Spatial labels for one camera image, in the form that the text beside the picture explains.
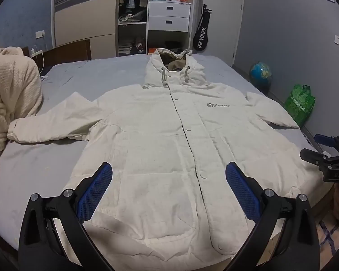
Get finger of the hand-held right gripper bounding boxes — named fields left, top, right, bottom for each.
left=314, top=133, right=339, bottom=149
left=300, top=149, right=332, bottom=166

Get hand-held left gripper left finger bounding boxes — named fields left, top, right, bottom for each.
left=18, top=162, right=115, bottom=271

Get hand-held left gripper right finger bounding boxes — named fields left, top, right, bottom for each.
left=225, top=162, right=320, bottom=271

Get cream hooded jacket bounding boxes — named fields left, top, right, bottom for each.
left=7, top=48, right=324, bottom=256

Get clothes pile in wardrobe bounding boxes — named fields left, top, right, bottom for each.
left=119, top=36, right=146, bottom=56

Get folded clothes on shelf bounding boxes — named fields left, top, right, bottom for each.
left=119, top=14, right=147, bottom=23

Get green shopping bag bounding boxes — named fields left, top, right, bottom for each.
left=284, top=84, right=316, bottom=127

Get blue globe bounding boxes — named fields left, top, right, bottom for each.
left=249, top=61, right=272, bottom=92

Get bed with grey-blue sheet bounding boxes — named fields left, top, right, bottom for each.
left=0, top=52, right=335, bottom=260

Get cream fleece blanket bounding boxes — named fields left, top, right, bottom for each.
left=0, top=35, right=43, bottom=192

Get brown wooden headboard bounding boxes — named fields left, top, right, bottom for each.
left=22, top=39, right=91, bottom=72

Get black racket bag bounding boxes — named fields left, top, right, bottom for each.
left=193, top=4, right=212, bottom=53

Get white door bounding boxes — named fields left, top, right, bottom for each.
left=199, top=0, right=246, bottom=66

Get beige wardrobe with open shelves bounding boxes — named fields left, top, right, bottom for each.
left=51, top=0, right=201, bottom=58

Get white drawer unit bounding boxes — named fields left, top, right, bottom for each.
left=147, top=0, right=193, bottom=32

